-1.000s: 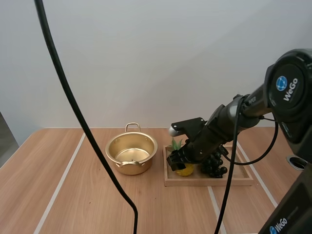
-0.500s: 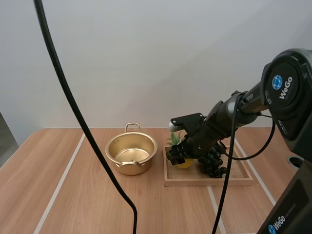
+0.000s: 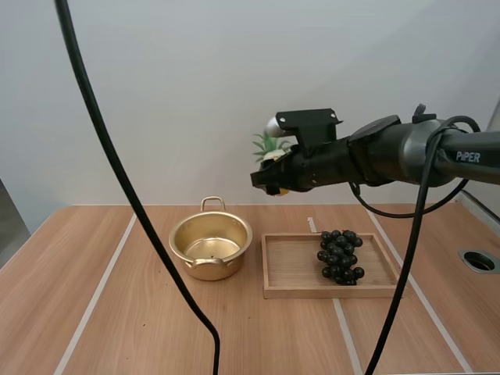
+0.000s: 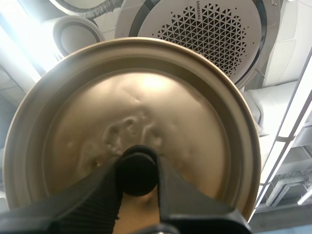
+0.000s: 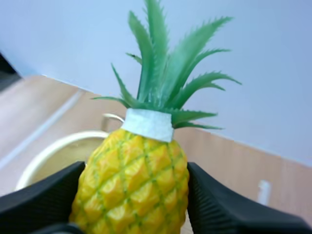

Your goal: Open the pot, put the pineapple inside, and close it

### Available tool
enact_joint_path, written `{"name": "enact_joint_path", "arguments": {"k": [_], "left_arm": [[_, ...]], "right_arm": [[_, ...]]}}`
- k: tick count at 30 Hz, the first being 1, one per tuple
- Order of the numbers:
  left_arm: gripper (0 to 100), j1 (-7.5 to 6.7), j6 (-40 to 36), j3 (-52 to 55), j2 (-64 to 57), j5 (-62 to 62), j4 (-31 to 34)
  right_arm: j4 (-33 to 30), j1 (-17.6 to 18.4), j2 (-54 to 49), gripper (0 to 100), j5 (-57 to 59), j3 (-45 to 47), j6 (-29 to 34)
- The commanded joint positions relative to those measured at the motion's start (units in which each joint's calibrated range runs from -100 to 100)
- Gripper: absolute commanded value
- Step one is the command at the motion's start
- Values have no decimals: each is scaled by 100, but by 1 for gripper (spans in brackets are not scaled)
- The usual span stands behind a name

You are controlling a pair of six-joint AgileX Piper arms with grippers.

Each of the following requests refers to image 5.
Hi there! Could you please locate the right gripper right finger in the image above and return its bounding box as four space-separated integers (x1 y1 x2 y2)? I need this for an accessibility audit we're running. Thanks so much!
186 161 312 234

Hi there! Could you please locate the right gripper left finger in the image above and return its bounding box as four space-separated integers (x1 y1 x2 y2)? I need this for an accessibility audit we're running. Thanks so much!
0 161 86 234

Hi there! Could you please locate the yellow toy pineapple green crown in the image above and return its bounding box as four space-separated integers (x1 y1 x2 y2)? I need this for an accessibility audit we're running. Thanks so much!
69 0 242 234

